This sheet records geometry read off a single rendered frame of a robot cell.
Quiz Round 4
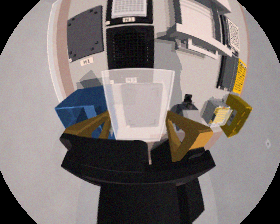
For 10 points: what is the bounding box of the yellow open-top bin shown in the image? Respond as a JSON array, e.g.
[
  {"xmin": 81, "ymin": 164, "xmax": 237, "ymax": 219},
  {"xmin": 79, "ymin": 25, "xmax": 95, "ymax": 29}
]
[{"xmin": 220, "ymin": 94, "xmax": 252, "ymax": 138}]

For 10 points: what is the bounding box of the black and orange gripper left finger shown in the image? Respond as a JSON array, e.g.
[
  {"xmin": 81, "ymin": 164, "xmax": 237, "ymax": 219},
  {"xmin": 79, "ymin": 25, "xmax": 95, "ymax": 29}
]
[{"xmin": 63, "ymin": 111, "xmax": 111, "ymax": 139}]

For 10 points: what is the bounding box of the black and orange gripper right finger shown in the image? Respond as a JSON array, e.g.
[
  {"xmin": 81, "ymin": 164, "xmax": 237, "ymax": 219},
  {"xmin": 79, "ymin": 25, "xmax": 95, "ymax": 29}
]
[{"xmin": 165, "ymin": 110, "xmax": 213, "ymax": 162}]

